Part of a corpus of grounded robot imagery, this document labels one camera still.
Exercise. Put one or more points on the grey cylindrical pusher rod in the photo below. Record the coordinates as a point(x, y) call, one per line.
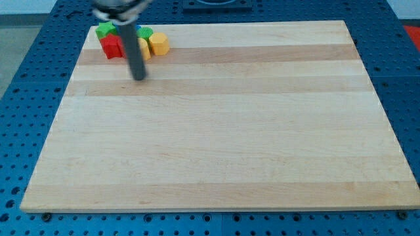
point(132, 50)

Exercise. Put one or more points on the silver robot tool mount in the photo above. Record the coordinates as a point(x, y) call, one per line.
point(120, 12)

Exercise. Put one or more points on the blue triangle block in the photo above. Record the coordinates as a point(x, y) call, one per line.
point(118, 28)

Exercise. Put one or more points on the red star block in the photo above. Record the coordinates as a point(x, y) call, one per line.
point(112, 46)

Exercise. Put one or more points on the green star block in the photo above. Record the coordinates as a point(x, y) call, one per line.
point(104, 29)

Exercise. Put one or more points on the green round block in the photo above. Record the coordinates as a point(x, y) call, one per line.
point(145, 33)

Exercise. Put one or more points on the yellow block behind rod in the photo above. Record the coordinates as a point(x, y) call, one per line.
point(144, 48)

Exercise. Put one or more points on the yellow hexagon block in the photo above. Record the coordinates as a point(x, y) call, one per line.
point(159, 43)

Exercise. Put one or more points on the light wooden board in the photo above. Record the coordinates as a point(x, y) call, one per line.
point(274, 116)

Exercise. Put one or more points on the red object at edge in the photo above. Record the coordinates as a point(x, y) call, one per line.
point(414, 35)

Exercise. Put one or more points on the dark blue base plate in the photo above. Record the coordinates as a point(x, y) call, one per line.
point(217, 5)

